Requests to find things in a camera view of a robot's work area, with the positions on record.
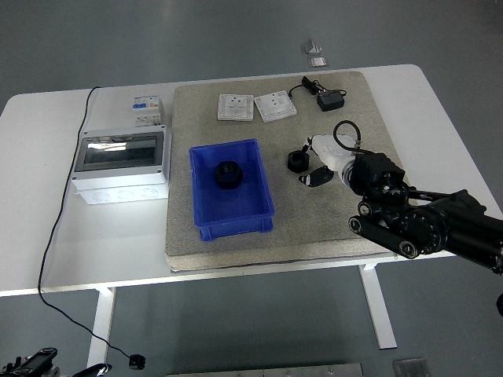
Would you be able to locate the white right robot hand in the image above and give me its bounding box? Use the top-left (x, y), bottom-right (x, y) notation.
top-left (298, 134), bottom-right (359, 188)

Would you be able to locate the black-white left robot hand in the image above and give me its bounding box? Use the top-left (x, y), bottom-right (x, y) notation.
top-left (73, 363), bottom-right (113, 377)

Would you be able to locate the black plastic hex nut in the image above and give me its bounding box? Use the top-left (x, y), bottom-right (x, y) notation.
top-left (214, 159), bottom-right (245, 190)
top-left (287, 150), bottom-right (311, 173)

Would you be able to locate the grey electrical distribution box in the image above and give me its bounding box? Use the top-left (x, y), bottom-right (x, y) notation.
top-left (71, 123), bottom-right (172, 205)

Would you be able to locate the white table leg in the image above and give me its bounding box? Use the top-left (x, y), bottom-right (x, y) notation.
top-left (85, 285), bottom-right (118, 368)
top-left (357, 262), bottom-right (398, 350)

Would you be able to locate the black power adapter plug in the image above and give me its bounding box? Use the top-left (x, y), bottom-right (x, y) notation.
top-left (316, 90), bottom-right (345, 112)

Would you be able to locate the grey-brown mat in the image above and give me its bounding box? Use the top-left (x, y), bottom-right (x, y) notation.
top-left (163, 70), bottom-right (417, 272)

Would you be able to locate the raised metal floor socket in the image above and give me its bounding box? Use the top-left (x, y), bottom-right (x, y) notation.
top-left (300, 38), bottom-right (324, 56)

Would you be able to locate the blue plastic bin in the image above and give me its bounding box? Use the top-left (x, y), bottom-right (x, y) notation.
top-left (189, 138), bottom-right (276, 241)

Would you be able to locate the long metal plate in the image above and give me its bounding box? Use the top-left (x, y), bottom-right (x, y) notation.
top-left (167, 363), bottom-right (365, 377)

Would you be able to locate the white circuit breaker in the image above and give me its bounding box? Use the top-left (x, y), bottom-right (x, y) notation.
top-left (132, 94), bottom-right (164, 126)

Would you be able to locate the long black cable with plug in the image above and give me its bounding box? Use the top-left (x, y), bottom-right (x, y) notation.
top-left (37, 86), bottom-right (146, 370)

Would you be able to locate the black adapter cord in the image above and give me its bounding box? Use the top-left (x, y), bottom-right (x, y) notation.
top-left (288, 75), bottom-right (347, 99)

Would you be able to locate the white wall socket panel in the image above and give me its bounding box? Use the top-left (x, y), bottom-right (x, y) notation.
top-left (217, 93), bottom-right (255, 122)

